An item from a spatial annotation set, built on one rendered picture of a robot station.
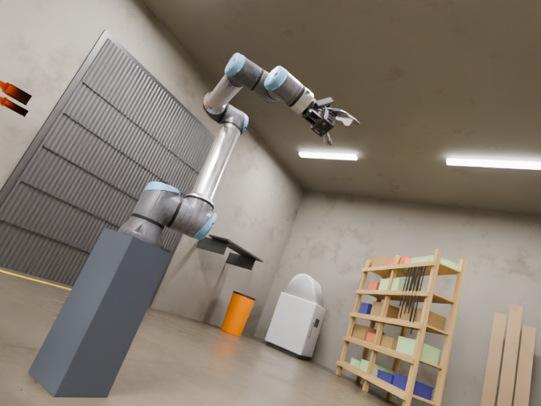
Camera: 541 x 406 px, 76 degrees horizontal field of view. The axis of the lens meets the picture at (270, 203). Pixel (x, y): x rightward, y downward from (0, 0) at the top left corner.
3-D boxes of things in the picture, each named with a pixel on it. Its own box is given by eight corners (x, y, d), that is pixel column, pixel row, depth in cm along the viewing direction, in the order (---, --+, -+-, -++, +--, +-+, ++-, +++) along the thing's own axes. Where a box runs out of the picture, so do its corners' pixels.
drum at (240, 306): (228, 330, 657) (241, 294, 678) (246, 338, 630) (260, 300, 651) (213, 326, 623) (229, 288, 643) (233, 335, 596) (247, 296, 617)
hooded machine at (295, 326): (314, 362, 666) (336, 287, 711) (299, 359, 613) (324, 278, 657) (278, 347, 714) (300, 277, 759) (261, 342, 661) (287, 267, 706)
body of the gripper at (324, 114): (321, 138, 130) (297, 119, 126) (324, 125, 136) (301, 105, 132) (336, 127, 125) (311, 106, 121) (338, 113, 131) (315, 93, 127)
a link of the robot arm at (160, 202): (130, 214, 158) (147, 181, 164) (166, 229, 164) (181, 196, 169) (133, 211, 145) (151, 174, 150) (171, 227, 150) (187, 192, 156)
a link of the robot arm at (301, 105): (291, 98, 131) (308, 81, 125) (301, 106, 133) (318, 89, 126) (287, 111, 126) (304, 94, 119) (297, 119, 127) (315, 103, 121)
